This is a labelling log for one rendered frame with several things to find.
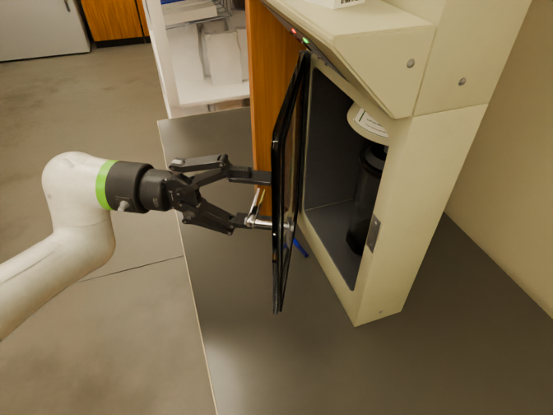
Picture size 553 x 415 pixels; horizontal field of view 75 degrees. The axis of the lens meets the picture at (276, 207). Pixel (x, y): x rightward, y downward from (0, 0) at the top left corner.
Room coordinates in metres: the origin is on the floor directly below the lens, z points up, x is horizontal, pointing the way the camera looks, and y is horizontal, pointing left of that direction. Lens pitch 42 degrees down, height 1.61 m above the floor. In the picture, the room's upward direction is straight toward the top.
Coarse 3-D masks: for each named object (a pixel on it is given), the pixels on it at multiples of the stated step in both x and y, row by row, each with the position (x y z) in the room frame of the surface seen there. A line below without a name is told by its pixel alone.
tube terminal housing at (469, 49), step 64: (384, 0) 0.47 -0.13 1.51; (448, 0) 0.38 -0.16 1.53; (512, 0) 0.41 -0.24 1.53; (320, 64) 0.62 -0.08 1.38; (448, 64) 0.39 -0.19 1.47; (448, 128) 0.40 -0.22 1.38; (384, 192) 0.40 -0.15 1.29; (448, 192) 0.42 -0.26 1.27; (320, 256) 0.54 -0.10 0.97; (384, 256) 0.39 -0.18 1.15
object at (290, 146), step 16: (288, 96) 0.48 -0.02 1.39; (272, 144) 0.37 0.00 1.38; (288, 144) 0.47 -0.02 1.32; (272, 160) 0.37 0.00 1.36; (288, 160) 0.48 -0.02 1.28; (272, 176) 0.37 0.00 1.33; (288, 176) 0.48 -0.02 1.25; (272, 192) 0.37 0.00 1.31; (288, 192) 0.49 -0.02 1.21; (272, 208) 0.37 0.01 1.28; (288, 208) 0.50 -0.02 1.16; (272, 224) 0.37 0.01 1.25; (272, 240) 0.37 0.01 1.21; (272, 256) 0.37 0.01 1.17; (272, 272) 0.37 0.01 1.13; (272, 288) 0.37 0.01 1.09
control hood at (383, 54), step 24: (264, 0) 0.56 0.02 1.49; (288, 0) 0.48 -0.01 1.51; (312, 24) 0.39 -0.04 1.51; (336, 24) 0.38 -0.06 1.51; (360, 24) 0.38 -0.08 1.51; (384, 24) 0.38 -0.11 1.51; (408, 24) 0.38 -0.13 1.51; (432, 24) 0.38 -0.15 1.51; (336, 48) 0.35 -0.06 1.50; (360, 48) 0.35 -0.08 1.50; (384, 48) 0.36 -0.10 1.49; (408, 48) 0.37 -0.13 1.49; (360, 72) 0.36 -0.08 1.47; (384, 72) 0.36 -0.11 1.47; (408, 72) 0.37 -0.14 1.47; (384, 96) 0.37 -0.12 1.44; (408, 96) 0.38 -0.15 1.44
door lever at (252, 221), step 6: (258, 192) 0.49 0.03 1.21; (264, 192) 0.49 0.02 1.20; (258, 198) 0.47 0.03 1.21; (252, 204) 0.46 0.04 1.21; (258, 204) 0.46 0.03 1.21; (252, 210) 0.44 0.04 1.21; (258, 210) 0.44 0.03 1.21; (252, 216) 0.43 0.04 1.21; (246, 222) 0.42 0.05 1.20; (252, 222) 0.42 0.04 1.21; (258, 222) 0.42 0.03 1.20; (264, 222) 0.42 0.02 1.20; (270, 222) 0.42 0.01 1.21
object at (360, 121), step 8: (352, 112) 0.55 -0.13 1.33; (360, 112) 0.52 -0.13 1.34; (352, 120) 0.53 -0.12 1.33; (360, 120) 0.51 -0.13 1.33; (368, 120) 0.50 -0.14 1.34; (360, 128) 0.50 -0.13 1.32; (368, 128) 0.49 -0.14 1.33; (376, 128) 0.49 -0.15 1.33; (384, 128) 0.48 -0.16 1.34; (368, 136) 0.49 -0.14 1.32; (376, 136) 0.48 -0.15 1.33; (384, 136) 0.47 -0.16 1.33; (384, 144) 0.47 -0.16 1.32
